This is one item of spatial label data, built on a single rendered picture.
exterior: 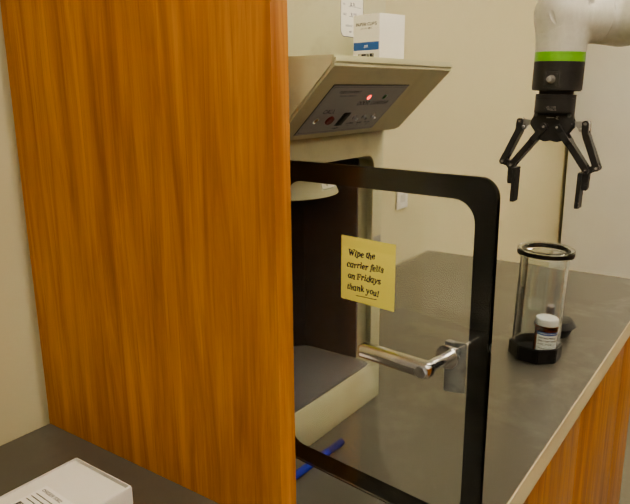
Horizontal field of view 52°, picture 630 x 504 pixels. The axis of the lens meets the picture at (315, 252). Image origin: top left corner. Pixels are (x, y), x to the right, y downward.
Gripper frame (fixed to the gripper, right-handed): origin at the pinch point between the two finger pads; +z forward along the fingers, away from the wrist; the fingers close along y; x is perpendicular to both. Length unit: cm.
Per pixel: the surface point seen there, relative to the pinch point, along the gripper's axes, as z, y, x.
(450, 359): 6, 11, -74
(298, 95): -20, -11, -70
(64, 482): 29, -34, -90
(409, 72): -23, -6, -51
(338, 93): -20, -9, -65
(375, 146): -11.9, -16.7, -40.8
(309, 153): -12, -17, -59
